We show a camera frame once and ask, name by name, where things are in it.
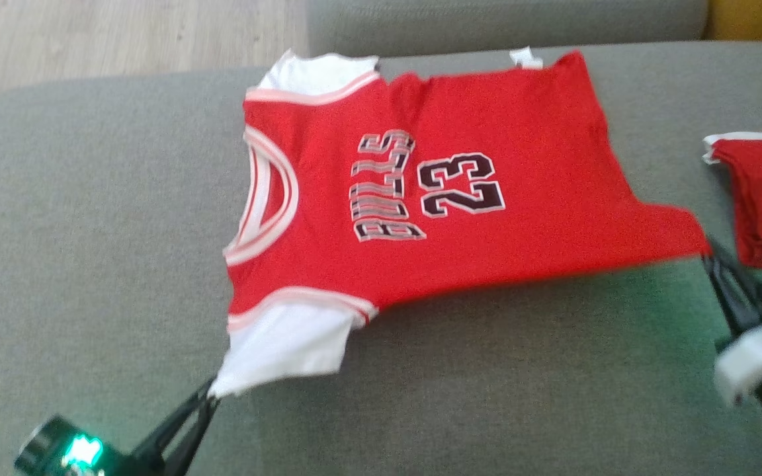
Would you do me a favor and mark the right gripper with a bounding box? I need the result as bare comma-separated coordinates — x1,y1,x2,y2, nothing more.
702,255,762,405

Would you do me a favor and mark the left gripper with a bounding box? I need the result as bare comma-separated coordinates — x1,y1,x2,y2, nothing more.
106,378,220,476

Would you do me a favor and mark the red Bulls 23 jersey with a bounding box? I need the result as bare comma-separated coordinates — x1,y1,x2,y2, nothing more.
212,48,712,399

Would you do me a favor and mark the grey sofa seat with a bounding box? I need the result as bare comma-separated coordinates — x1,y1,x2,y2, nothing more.
0,41,762,476

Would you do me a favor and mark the yellow sofa backrest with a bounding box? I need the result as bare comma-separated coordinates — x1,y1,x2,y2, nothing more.
705,0,762,47

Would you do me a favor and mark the light grey sofa cushion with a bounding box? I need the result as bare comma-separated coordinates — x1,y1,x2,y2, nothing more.
306,0,710,59

